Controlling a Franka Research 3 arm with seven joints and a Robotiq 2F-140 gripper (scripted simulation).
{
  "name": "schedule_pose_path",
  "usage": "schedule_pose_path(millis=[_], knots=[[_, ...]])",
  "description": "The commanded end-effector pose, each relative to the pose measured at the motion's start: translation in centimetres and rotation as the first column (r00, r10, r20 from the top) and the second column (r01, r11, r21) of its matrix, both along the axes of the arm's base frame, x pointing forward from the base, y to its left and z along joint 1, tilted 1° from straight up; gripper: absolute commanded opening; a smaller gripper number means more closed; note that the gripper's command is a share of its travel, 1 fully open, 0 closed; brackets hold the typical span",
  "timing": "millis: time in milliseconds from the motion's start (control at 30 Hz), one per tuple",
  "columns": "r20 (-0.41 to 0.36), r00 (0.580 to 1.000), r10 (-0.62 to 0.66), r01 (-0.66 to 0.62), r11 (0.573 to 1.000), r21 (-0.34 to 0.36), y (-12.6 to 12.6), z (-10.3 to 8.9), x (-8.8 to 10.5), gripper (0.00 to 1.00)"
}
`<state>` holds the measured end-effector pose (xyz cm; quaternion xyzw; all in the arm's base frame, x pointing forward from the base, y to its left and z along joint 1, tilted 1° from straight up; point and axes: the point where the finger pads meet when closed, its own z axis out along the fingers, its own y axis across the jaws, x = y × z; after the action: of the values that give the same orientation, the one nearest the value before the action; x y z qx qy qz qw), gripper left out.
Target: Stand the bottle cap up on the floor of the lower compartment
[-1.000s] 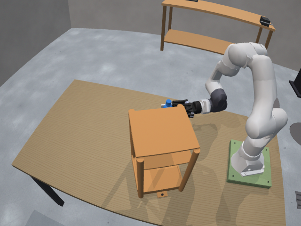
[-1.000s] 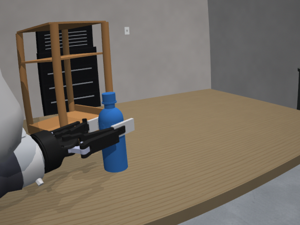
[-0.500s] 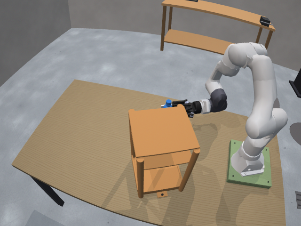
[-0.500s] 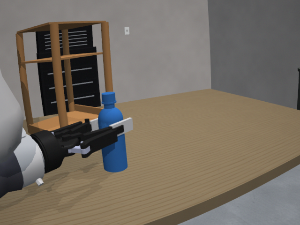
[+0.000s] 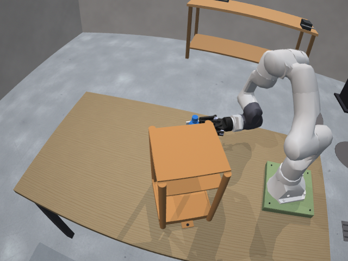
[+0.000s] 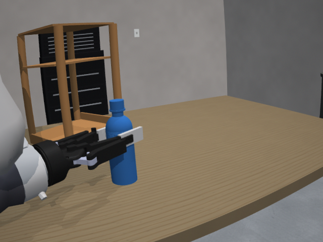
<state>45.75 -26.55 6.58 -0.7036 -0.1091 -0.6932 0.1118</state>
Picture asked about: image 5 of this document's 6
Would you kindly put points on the wooden shelving unit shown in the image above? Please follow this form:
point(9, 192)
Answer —
point(184, 152)

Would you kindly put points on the blue bottle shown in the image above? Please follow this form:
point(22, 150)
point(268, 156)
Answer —
point(194, 120)

